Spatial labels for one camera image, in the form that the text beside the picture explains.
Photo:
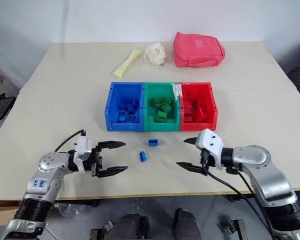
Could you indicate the metal caster bracket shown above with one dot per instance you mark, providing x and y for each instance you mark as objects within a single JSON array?
[
  {"x": 233, "y": 228},
  {"x": 101, "y": 231}
]

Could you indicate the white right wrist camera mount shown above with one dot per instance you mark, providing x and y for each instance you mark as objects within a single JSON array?
[{"x": 210, "y": 143}]

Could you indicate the white crumpled cloth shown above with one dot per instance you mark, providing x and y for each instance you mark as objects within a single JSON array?
[{"x": 155, "y": 54}]

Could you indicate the black metal stand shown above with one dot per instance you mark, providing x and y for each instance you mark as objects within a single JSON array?
[{"x": 1, "y": 106}]

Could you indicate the short blue building block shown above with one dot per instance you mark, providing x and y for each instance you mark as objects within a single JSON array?
[{"x": 153, "y": 142}]

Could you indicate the brown cardboard box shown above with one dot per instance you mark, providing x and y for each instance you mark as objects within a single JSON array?
[{"x": 3, "y": 211}]

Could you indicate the green plastic bin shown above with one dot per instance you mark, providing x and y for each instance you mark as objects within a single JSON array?
[{"x": 150, "y": 100}]

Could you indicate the small green building block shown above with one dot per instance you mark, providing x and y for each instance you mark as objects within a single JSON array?
[{"x": 150, "y": 120}]

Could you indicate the large green building block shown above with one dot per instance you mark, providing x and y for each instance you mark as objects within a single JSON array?
[{"x": 162, "y": 101}]

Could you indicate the red building block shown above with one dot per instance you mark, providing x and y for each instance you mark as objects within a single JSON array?
[
  {"x": 188, "y": 107},
  {"x": 188, "y": 119}
]

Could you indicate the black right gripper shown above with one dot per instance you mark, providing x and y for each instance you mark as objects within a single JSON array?
[{"x": 207, "y": 160}]

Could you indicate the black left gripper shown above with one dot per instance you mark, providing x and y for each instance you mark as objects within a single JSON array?
[{"x": 96, "y": 162}]

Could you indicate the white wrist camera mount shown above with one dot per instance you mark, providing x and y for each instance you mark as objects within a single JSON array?
[
  {"x": 210, "y": 143},
  {"x": 83, "y": 147}
]

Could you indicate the yellow plastic packet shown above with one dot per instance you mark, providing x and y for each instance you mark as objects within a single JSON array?
[{"x": 126, "y": 63}]

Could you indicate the red plastic bin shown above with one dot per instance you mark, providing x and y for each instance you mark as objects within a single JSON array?
[{"x": 212, "y": 105}]

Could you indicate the blue plastic bin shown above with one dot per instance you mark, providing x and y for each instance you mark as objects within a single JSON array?
[{"x": 113, "y": 110}]

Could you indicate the long blue building block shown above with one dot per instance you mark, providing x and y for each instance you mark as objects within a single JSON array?
[{"x": 143, "y": 156}]

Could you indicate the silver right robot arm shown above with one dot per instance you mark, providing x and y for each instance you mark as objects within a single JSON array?
[{"x": 252, "y": 156}]

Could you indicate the dark rounded shape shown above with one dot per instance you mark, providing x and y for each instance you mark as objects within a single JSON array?
[
  {"x": 131, "y": 226},
  {"x": 187, "y": 223}
]

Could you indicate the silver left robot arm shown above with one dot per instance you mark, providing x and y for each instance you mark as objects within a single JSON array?
[{"x": 48, "y": 162}]

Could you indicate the pink fabric bag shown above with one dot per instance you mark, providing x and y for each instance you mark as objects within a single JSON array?
[{"x": 197, "y": 50}]

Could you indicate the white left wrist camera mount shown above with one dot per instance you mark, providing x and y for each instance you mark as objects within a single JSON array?
[{"x": 83, "y": 147}]

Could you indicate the clear plastic wrap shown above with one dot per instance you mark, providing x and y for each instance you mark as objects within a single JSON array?
[{"x": 67, "y": 208}]

